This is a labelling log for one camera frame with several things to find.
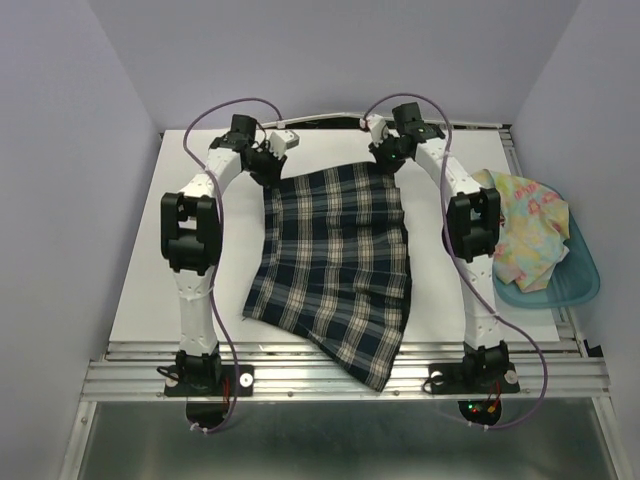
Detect navy plaid skirt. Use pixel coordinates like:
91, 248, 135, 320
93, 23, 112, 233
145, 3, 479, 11
243, 162, 413, 392

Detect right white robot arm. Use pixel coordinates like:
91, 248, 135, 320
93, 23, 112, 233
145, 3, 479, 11
361, 102, 511, 395

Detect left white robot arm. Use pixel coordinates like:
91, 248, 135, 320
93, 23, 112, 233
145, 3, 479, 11
158, 114, 299, 397

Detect pastel tie-dye skirt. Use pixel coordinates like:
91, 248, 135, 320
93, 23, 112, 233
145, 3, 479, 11
472, 169, 570, 293

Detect teal plastic bin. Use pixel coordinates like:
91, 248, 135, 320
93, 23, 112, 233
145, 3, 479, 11
494, 208, 600, 309

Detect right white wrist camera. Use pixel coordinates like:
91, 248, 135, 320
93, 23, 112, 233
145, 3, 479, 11
365, 114, 389, 143

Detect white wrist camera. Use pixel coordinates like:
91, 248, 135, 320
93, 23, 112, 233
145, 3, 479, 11
268, 130, 300, 157
365, 114, 389, 143

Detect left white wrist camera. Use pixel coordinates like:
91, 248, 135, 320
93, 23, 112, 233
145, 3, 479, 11
268, 130, 300, 157

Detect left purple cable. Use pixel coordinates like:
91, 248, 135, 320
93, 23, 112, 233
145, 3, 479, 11
182, 97, 286, 435

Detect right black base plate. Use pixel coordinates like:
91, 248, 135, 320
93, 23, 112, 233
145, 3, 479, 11
422, 362, 521, 396

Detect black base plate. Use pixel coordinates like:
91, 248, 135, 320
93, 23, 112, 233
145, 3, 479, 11
160, 364, 255, 398
422, 362, 521, 396

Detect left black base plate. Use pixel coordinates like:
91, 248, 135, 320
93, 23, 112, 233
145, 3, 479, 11
160, 364, 255, 398

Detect aluminium frame rails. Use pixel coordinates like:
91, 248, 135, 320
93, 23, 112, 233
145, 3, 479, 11
59, 119, 631, 480

